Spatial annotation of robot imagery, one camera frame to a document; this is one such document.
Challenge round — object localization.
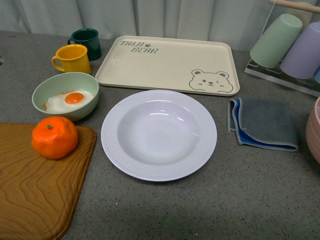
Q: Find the grey blue folded cloth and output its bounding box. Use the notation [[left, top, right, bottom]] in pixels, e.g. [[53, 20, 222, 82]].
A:
[[227, 97, 298, 152]]

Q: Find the light green bowl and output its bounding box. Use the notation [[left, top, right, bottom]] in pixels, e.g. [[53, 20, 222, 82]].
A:
[[32, 72, 100, 122]]

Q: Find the yellow enamel mug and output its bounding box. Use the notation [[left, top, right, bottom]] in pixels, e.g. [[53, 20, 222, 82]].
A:
[[51, 44, 92, 74]]

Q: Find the acrylic cup rack wooden handle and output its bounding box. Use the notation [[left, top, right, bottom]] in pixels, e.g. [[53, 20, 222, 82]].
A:
[[245, 0, 320, 97]]

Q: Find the orange mandarin fruit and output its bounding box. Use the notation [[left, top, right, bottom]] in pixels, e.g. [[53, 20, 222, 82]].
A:
[[31, 116, 79, 160]]

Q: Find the fake fried egg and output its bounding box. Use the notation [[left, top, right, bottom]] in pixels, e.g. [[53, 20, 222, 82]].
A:
[[44, 90, 95, 113]]

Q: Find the wooden cutting board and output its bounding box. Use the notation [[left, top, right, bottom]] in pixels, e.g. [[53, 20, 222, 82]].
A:
[[0, 123, 97, 240]]

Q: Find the grey curtain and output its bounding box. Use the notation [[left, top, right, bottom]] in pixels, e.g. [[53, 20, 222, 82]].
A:
[[0, 0, 320, 51]]

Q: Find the green plastic cup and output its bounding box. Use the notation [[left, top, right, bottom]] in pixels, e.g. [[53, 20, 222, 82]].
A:
[[250, 13, 303, 68]]

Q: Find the blue plastic cup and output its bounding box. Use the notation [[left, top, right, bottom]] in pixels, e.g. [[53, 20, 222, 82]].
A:
[[313, 67, 320, 83]]

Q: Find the beige bear serving tray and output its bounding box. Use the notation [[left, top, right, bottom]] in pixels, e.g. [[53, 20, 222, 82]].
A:
[[95, 36, 240, 97]]

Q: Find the pink ribbed bowl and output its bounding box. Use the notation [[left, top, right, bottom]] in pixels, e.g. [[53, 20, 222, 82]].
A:
[[305, 97, 320, 163]]

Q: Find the dark green enamel mug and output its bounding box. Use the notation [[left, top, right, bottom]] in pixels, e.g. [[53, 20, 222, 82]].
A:
[[67, 28, 102, 61]]

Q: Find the purple plastic cup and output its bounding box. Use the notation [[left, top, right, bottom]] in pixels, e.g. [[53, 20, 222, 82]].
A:
[[280, 21, 320, 79]]

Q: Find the white ribbed deep plate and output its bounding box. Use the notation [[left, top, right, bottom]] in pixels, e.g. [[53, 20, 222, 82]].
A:
[[101, 90, 218, 182]]

